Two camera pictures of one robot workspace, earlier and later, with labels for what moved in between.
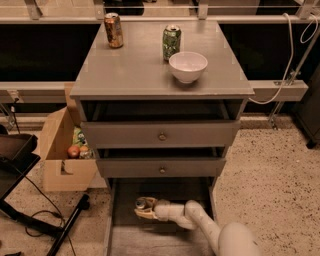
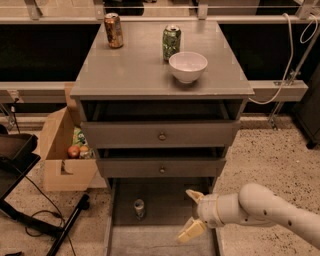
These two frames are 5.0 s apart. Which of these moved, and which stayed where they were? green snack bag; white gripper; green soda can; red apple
Moved: white gripper
Stayed: green snack bag; red apple; green soda can
